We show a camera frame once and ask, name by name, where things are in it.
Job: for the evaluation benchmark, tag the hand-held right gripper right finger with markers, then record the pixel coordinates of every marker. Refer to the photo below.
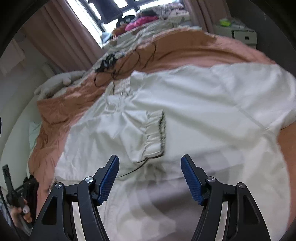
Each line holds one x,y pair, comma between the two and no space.
192,179

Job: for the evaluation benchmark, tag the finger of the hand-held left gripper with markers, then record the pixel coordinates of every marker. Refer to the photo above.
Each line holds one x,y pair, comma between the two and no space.
5,178

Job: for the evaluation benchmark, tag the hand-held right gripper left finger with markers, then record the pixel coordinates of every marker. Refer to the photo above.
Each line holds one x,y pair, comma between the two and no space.
108,178

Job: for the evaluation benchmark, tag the white jacket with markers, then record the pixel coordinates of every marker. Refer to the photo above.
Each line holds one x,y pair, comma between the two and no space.
196,111

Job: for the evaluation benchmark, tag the pile of clothes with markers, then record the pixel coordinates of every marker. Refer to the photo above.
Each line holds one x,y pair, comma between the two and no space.
159,11

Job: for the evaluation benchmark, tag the person's left hand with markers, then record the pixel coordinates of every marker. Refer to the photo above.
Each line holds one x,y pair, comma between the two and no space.
22,215

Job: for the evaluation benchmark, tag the grey plush cloth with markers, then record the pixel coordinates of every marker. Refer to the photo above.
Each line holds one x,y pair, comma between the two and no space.
57,83

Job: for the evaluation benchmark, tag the orange-brown bed blanket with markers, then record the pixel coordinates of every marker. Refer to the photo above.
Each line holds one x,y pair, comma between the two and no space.
180,51

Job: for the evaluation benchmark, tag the pink curtain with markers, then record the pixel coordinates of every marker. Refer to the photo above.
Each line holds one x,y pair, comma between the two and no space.
67,39
203,14

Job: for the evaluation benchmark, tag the white cabinet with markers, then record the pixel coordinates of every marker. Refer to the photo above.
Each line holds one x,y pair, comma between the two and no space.
240,32

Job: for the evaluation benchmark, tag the bright pink garment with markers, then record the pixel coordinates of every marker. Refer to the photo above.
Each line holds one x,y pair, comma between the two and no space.
138,23

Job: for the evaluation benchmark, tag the green item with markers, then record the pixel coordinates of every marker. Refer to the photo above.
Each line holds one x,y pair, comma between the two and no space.
225,22

